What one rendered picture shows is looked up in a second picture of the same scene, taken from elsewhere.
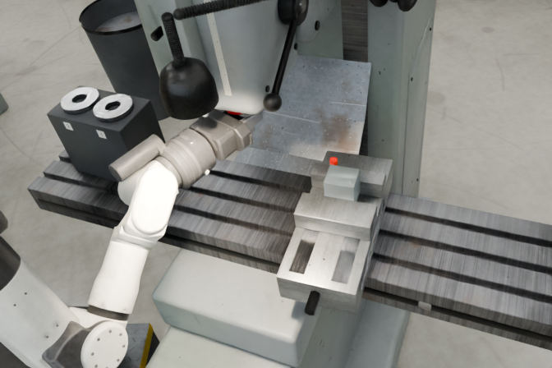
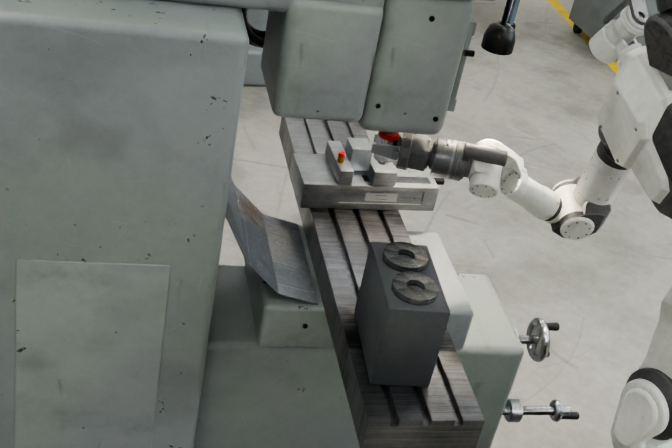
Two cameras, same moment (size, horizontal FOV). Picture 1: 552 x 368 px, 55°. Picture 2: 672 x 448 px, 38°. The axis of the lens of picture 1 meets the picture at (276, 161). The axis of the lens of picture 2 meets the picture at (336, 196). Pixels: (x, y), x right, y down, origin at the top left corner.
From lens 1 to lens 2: 268 cm
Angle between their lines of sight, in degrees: 96
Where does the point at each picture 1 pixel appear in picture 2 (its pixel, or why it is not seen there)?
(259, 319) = (438, 248)
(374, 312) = not seen: hidden behind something
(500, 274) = (340, 134)
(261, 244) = (401, 228)
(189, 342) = not seen: hidden behind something
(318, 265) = (415, 173)
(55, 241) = not seen: outside the picture
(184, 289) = (452, 293)
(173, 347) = (474, 337)
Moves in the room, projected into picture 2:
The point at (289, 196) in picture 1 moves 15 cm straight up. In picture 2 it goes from (344, 223) to (355, 170)
